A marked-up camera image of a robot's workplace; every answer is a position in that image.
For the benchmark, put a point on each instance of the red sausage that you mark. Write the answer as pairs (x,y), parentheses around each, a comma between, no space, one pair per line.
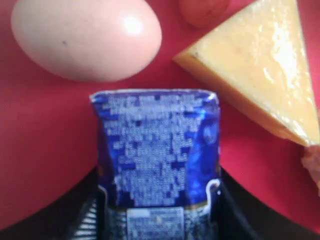
(201,13)

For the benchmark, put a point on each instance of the brown egg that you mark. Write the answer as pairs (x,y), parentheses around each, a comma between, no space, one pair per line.
(88,40)

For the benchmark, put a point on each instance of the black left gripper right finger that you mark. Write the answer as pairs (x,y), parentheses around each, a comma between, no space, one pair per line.
(241,216)

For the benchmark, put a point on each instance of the yellow cheese wedge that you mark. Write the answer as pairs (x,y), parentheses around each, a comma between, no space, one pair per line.
(257,61)

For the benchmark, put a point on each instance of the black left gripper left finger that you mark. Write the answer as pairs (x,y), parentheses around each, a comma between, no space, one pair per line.
(59,220)

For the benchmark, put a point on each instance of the orange fried nugget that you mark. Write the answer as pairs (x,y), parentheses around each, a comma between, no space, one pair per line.
(311,162)

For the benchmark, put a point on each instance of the blue milk carton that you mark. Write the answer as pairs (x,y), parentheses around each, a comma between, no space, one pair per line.
(158,163)

